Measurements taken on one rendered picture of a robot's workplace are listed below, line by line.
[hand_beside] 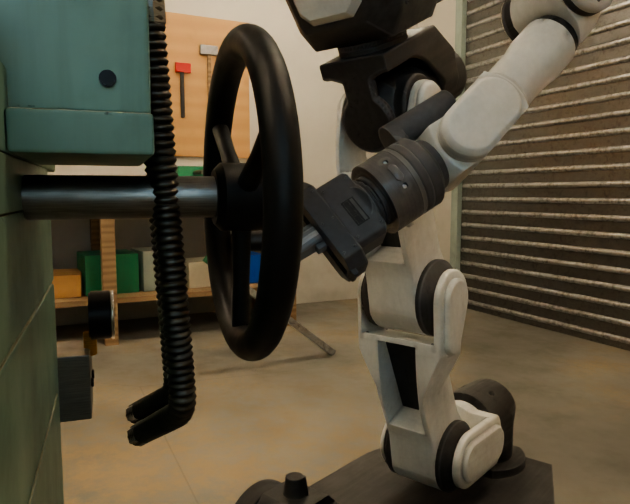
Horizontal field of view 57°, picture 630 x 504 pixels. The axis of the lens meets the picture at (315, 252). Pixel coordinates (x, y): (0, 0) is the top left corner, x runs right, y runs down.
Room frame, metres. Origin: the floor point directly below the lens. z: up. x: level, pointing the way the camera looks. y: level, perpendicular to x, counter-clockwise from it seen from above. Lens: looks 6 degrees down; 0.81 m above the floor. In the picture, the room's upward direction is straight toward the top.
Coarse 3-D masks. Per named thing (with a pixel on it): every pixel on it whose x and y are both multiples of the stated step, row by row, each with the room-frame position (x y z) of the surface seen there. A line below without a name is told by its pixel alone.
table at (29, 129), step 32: (0, 64) 0.39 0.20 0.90; (0, 96) 0.38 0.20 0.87; (0, 128) 0.37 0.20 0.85; (32, 128) 0.39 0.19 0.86; (64, 128) 0.40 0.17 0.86; (96, 128) 0.41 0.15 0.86; (128, 128) 0.41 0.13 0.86; (32, 160) 0.48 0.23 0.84; (64, 160) 0.48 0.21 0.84; (96, 160) 0.48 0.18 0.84; (128, 160) 0.48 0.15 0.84
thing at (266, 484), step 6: (264, 480) 1.20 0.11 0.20; (270, 480) 1.20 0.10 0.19; (276, 480) 1.22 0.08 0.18; (252, 486) 1.17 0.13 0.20; (258, 486) 1.17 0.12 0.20; (264, 486) 1.17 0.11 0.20; (270, 486) 1.17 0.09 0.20; (246, 492) 1.16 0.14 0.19; (252, 492) 1.15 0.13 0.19; (258, 492) 1.15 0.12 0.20; (240, 498) 1.15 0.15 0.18; (246, 498) 1.14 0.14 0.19; (252, 498) 1.14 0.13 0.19; (258, 498) 1.13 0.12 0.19
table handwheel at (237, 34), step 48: (240, 48) 0.46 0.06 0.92; (288, 96) 0.41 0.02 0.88; (288, 144) 0.39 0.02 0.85; (48, 192) 0.45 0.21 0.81; (96, 192) 0.47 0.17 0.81; (144, 192) 0.48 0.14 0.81; (192, 192) 0.49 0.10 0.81; (240, 192) 0.49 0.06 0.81; (288, 192) 0.39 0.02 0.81; (240, 240) 0.52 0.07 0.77; (288, 240) 0.39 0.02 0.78; (240, 288) 0.52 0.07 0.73; (288, 288) 0.40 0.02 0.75; (240, 336) 0.48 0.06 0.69
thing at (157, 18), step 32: (160, 0) 0.47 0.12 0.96; (160, 32) 0.47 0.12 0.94; (160, 64) 0.47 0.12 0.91; (160, 96) 0.47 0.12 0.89; (160, 128) 0.47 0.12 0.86; (160, 160) 0.47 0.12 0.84; (160, 192) 0.48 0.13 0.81; (160, 224) 0.48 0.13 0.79; (160, 256) 0.48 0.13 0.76; (160, 288) 0.49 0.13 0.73; (160, 320) 0.54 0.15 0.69; (192, 352) 0.50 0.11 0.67; (192, 384) 0.50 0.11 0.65; (128, 416) 0.64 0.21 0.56; (160, 416) 0.52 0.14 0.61
